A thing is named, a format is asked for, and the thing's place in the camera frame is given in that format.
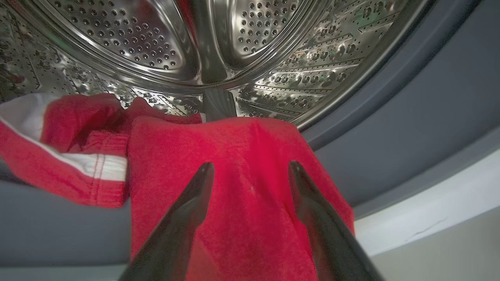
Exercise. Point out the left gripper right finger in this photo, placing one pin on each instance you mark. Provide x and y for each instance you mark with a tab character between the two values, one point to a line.
328	242

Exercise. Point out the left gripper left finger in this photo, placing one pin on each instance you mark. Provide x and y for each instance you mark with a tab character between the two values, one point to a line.
175	234

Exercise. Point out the red and white garment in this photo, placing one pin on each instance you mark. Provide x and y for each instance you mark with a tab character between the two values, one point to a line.
242	156

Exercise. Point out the white front-load washing machine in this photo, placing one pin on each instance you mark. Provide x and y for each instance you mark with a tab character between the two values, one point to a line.
429	210

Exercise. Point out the grey rubber door gasket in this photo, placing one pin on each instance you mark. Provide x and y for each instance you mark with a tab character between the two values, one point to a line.
410	136

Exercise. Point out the stainless steel washer drum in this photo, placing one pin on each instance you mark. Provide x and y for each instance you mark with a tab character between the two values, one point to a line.
136	39

